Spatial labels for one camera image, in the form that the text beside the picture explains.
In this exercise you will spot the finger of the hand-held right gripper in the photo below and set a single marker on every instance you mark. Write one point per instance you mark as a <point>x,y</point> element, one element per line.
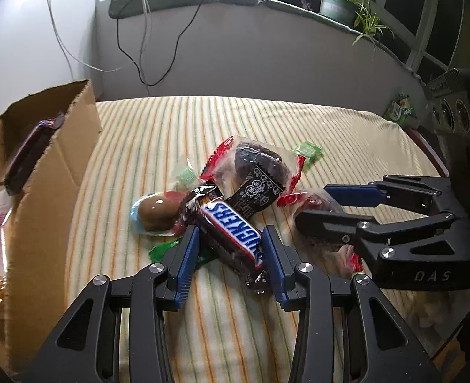
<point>354,194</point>
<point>322,225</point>

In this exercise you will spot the white wardrobe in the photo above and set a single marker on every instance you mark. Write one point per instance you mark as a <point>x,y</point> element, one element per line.
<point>19,28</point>

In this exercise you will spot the brown cardboard box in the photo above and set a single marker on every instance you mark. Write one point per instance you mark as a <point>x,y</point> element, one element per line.
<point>59,175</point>

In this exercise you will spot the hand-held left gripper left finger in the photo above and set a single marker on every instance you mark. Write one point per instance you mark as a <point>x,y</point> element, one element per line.
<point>187,263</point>

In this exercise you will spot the striped yellow blanket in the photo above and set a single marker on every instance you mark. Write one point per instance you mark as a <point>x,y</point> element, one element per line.
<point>227,327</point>

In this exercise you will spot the large brown chocolate bar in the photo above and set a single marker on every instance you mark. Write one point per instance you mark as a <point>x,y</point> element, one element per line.
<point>231,227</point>

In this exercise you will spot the white window frame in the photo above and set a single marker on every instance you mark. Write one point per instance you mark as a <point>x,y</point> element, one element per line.
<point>422,24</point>

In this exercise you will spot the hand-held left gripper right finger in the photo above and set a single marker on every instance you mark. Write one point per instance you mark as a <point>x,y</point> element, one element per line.
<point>275,263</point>

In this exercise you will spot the red box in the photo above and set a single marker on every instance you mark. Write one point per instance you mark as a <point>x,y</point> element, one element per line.
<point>426,143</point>

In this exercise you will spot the brown chocolate egg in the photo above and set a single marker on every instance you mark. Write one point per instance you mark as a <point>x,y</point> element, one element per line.
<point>155,211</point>

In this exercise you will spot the red-edged chocolate cake packet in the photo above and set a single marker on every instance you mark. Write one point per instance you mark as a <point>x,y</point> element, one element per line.
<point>259,167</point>

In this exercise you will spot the green printed packet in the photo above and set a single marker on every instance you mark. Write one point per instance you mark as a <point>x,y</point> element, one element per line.
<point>400,107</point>

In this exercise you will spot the translucent green candy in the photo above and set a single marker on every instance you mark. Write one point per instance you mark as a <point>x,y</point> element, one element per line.
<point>186,176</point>

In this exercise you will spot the potted spider plant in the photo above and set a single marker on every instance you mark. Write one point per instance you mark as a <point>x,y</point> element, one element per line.
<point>336,8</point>

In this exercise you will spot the light green candy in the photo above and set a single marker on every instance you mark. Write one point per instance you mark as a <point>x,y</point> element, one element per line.
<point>310,152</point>

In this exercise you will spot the red-edged walnut snack packet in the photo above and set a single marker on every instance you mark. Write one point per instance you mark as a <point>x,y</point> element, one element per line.
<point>311,201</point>

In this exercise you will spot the small brown chocolate bar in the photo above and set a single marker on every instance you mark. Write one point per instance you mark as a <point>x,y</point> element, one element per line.
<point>27,155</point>

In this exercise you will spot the dark green candy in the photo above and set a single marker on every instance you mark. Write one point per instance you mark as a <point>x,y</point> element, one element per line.
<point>165,249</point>

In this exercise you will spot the small purple potted plant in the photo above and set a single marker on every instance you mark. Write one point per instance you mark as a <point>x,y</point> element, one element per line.
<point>307,3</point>

